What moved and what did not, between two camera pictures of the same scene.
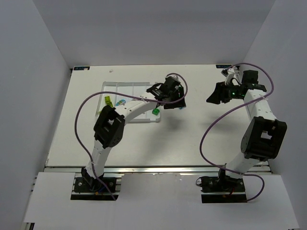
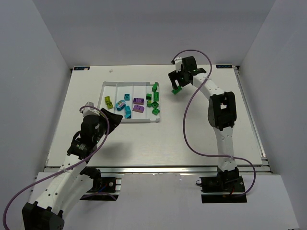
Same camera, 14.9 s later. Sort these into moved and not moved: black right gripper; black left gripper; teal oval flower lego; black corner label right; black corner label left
Moved: black left gripper; black right gripper
Not moved: black corner label right; teal oval flower lego; black corner label left
